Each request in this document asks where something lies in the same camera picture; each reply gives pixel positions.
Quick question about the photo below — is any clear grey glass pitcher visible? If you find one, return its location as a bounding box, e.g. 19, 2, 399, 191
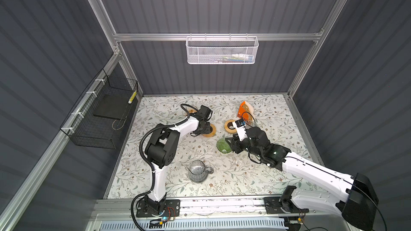
187, 160, 214, 183

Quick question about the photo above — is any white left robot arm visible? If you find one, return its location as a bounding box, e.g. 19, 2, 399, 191
139, 103, 213, 216

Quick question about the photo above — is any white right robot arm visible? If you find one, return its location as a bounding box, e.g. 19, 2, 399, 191
226, 121, 378, 231

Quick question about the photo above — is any green glass dripper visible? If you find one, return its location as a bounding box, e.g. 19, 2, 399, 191
216, 138, 232, 154

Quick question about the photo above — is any orange coffee filter box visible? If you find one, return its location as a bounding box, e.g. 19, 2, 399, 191
237, 101, 254, 121

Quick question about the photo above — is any yellow marker in basket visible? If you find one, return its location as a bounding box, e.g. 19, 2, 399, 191
128, 90, 138, 104

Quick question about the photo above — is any black pad in basket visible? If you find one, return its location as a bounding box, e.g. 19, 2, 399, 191
93, 95, 131, 120

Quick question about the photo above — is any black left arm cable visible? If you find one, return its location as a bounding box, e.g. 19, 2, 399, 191
130, 103, 200, 231

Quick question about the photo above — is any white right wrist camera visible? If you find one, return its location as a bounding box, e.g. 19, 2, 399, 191
233, 119, 247, 141

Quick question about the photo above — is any white wire mesh basket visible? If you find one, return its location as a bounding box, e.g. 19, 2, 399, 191
185, 34, 259, 65

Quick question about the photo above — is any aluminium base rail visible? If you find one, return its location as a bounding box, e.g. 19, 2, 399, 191
85, 195, 353, 231

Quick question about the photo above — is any black wire basket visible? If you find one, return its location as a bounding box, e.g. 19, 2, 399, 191
61, 70, 139, 149

